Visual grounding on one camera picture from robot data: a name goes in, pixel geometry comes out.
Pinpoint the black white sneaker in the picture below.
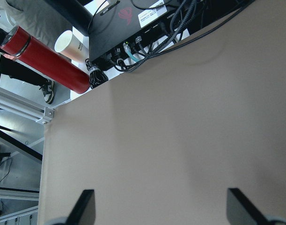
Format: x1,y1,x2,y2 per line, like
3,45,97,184
39,79,55,105

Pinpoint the black mini computer red logo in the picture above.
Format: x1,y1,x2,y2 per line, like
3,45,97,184
89,0,205,71

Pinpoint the aluminium frame profile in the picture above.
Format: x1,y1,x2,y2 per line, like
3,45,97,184
0,87,54,125

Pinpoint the white paper cup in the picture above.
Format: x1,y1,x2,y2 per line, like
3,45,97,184
54,30,89,64

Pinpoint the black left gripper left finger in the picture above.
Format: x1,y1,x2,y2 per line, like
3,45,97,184
65,189,96,225

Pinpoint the red thermos bottle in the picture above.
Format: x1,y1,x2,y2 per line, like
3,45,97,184
0,26,89,94

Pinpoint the brown table mat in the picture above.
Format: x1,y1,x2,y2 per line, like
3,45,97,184
38,0,286,225

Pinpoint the coiled black cable bundle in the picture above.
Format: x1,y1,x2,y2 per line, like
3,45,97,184
85,58,109,90

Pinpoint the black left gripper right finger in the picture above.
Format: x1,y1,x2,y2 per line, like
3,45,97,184
227,188,272,225

